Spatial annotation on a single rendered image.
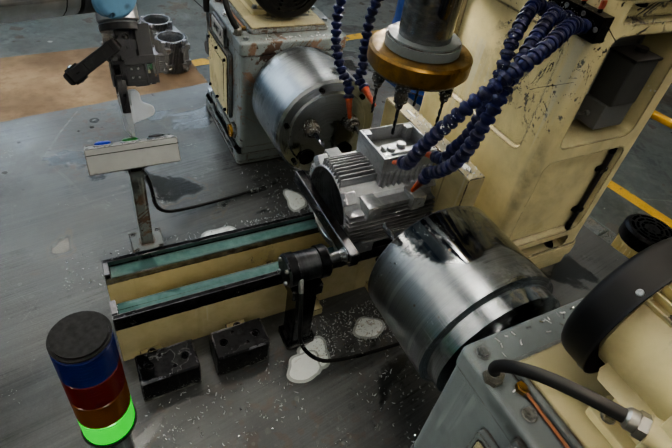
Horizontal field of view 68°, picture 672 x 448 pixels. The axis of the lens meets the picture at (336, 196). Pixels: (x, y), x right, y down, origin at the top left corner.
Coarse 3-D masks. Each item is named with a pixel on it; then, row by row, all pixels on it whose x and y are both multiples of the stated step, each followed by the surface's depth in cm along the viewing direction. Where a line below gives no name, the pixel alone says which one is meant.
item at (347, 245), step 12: (300, 180) 103; (312, 192) 100; (312, 204) 100; (324, 204) 98; (324, 216) 96; (324, 228) 97; (336, 228) 93; (336, 240) 93; (348, 240) 91; (348, 252) 89; (348, 264) 90
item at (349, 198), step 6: (318, 156) 99; (324, 156) 100; (318, 162) 100; (432, 180) 99; (426, 186) 99; (432, 186) 99; (348, 192) 92; (354, 192) 92; (342, 198) 93; (348, 198) 92; (354, 198) 92; (348, 204) 92; (354, 204) 92; (312, 210) 108
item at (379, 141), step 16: (384, 128) 101; (400, 128) 103; (416, 128) 102; (368, 144) 96; (384, 144) 101; (400, 144) 98; (384, 160) 92; (384, 176) 95; (400, 176) 97; (416, 176) 99
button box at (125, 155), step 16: (112, 144) 97; (128, 144) 96; (144, 144) 97; (160, 144) 99; (176, 144) 100; (96, 160) 94; (112, 160) 95; (128, 160) 96; (144, 160) 98; (160, 160) 99; (176, 160) 100
